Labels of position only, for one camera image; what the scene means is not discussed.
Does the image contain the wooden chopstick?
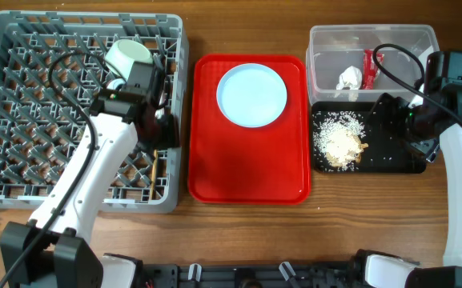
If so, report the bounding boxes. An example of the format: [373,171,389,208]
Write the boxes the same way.
[149,150,159,201]

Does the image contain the light blue bowl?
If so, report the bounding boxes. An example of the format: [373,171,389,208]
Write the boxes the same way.
[106,78,126,90]

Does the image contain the red snack wrapper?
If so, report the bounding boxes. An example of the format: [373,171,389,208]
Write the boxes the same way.
[361,50,380,90]

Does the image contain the rice and nut scraps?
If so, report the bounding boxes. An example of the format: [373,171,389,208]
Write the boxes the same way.
[312,111,368,172]

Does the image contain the mint green bowl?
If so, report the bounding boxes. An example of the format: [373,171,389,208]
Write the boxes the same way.
[104,39,153,80]

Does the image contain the light blue round plate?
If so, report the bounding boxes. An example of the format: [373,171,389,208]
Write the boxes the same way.
[215,63,287,128]

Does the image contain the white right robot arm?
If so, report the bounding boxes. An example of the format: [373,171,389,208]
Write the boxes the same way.
[361,50,462,287]

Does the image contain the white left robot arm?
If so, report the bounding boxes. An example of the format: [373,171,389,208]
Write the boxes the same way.
[0,62,179,287]

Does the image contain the clear plastic waste bin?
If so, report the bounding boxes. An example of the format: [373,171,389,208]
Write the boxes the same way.
[306,24,440,104]

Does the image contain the grey plastic dishwasher rack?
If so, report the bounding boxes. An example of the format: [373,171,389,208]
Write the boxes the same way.
[0,10,189,210]

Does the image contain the black plastic tray bin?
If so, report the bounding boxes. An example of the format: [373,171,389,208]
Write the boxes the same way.
[310,102,426,174]

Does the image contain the red plastic tray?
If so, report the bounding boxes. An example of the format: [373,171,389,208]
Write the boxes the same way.
[187,54,311,205]

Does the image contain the crumpled white tissue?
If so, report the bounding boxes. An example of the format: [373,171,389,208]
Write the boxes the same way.
[335,66,363,90]

